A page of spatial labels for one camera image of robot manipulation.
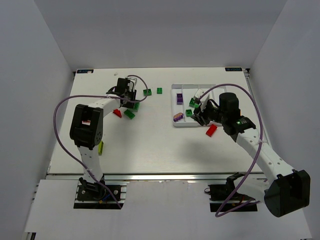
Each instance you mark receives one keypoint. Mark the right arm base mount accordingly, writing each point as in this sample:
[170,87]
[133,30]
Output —
[237,203]

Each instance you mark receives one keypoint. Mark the white divided tray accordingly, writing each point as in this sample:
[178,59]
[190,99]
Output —
[188,91]

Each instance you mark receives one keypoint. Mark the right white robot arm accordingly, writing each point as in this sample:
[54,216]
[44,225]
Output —
[285,189]

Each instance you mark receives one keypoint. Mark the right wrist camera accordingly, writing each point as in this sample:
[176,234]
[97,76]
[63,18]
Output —
[199,98]

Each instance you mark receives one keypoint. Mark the green lego brick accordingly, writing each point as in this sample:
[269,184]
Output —
[147,92]

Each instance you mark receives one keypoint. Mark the purple lego brick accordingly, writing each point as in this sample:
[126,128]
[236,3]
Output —
[179,99]

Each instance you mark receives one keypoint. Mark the blue table sticker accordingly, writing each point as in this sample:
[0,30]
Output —
[84,71]
[233,69]

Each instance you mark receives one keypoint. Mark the red small lego piece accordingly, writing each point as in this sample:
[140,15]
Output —
[118,113]

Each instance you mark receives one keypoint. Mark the lime curved lego brick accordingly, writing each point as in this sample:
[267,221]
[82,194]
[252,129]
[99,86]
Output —
[100,148]

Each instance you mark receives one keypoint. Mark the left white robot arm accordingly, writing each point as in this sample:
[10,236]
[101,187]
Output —
[87,126]

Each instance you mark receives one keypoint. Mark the small green square lego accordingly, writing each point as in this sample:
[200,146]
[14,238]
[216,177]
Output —
[159,91]

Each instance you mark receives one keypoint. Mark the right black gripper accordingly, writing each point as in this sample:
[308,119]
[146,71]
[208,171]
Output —
[202,115]

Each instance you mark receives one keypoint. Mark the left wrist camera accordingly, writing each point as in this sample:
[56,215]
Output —
[132,82]

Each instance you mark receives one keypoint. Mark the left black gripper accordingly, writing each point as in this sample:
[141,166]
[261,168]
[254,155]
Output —
[131,95]

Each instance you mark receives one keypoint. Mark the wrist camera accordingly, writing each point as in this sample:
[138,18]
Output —
[199,98]
[132,82]

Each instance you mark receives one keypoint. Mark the left blue table sticker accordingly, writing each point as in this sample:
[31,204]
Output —
[84,71]

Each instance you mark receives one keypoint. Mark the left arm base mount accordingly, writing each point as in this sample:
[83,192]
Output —
[92,196]

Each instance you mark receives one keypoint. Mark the green long lego plate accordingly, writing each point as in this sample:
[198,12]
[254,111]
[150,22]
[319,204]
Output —
[136,107]

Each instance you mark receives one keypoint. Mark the right blue table sticker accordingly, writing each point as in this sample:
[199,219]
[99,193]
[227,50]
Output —
[233,69]

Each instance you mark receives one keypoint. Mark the red rectangular lego brick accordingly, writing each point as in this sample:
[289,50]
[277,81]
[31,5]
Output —
[211,130]

